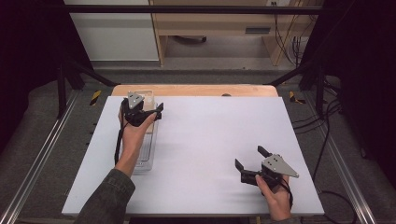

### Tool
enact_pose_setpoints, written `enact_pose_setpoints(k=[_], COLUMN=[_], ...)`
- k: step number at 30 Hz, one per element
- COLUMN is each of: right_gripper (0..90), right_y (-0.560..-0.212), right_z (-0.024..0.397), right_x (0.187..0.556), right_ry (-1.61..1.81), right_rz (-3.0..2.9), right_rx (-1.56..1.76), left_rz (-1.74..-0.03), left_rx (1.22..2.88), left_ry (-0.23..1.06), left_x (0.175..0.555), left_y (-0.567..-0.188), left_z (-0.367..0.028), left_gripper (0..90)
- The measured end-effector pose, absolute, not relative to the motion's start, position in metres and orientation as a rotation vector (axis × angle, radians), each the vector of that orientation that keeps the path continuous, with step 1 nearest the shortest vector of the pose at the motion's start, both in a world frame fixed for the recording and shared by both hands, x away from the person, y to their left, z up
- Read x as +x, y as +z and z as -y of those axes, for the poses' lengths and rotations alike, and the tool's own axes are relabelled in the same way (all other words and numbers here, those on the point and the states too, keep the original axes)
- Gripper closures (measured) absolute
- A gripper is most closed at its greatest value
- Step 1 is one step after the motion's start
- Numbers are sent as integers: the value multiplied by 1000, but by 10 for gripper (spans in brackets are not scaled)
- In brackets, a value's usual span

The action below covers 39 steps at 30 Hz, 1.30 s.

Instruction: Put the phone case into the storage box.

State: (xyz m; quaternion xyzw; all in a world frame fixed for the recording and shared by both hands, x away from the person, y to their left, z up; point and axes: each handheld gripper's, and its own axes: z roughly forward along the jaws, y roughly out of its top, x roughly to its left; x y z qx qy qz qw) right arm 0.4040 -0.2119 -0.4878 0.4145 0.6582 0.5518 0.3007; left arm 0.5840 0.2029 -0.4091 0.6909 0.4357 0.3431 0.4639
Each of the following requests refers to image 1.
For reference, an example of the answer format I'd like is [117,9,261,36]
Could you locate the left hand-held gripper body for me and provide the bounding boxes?
[121,91,157,128]

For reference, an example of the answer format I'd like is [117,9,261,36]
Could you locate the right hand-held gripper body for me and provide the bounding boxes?
[240,153,301,189]

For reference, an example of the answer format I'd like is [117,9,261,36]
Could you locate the clear acrylic box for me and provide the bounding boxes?
[132,89,160,173]

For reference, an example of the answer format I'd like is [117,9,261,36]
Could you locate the person's left hand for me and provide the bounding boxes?
[118,104,158,159]

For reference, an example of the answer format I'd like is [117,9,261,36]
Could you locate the person's right hand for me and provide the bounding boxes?
[255,174,294,222]

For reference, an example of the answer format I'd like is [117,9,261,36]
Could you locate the wooden table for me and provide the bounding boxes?
[111,83,279,98]

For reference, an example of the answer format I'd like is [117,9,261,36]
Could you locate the white table cover board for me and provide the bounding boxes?
[61,95,325,217]

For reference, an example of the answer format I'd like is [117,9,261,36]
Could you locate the white cabinet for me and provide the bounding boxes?
[64,0,160,63]

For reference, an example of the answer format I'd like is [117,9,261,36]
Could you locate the wooden cabinet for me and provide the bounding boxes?
[148,0,325,67]

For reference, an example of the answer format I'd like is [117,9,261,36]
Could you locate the black curtain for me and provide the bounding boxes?
[300,0,396,181]
[0,0,93,150]

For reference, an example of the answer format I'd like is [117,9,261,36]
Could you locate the right hand-held gripper cable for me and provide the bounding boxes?
[279,176,294,210]

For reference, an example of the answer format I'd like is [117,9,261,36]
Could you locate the hand-held gripper cable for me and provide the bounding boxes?
[113,98,130,166]
[279,176,294,210]

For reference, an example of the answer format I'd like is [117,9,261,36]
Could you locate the left hand-held gripper cable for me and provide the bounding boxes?
[113,98,130,166]

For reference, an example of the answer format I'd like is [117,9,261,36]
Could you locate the black floor cable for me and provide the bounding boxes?
[291,99,344,135]
[311,122,360,224]

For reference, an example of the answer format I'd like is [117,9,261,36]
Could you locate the aluminium floor rail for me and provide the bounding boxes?
[0,89,80,224]
[302,91,379,224]

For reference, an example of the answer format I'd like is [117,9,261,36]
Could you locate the black metal frame strut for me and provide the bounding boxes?
[264,60,326,119]
[56,59,120,119]

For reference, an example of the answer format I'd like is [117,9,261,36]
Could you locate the black horizontal frame bar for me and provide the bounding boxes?
[64,4,325,15]

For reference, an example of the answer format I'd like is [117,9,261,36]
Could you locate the black hanging cables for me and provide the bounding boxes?
[273,2,312,67]

